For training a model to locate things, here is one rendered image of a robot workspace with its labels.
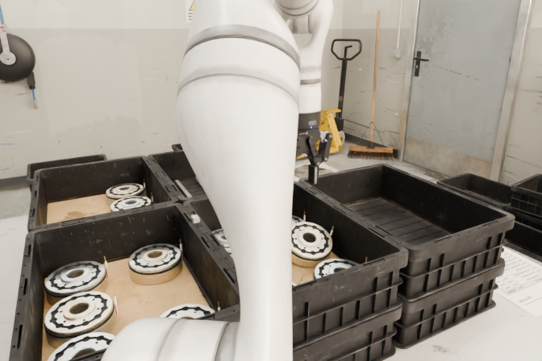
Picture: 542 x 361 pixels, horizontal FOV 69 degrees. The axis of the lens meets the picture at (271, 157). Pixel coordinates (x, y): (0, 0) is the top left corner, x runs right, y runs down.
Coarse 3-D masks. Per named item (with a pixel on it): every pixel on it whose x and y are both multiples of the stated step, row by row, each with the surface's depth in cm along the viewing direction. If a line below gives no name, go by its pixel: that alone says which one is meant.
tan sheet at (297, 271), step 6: (330, 258) 85; (336, 258) 85; (294, 264) 83; (294, 270) 81; (300, 270) 81; (306, 270) 81; (312, 270) 81; (294, 276) 79; (300, 276) 79; (306, 276) 79; (312, 276) 79; (294, 282) 77; (300, 282) 77
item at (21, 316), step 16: (160, 208) 86; (176, 208) 87; (64, 224) 79; (80, 224) 79; (192, 224) 79; (32, 240) 73; (208, 240) 73; (32, 256) 68; (224, 272) 63; (16, 304) 56; (16, 320) 53; (224, 320) 53; (16, 336) 50; (16, 352) 47; (96, 352) 47
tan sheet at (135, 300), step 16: (112, 272) 80; (128, 272) 80; (112, 288) 75; (128, 288) 75; (144, 288) 75; (160, 288) 75; (176, 288) 75; (192, 288) 75; (48, 304) 71; (128, 304) 71; (144, 304) 71; (160, 304) 71; (176, 304) 71; (128, 320) 67; (48, 352) 60
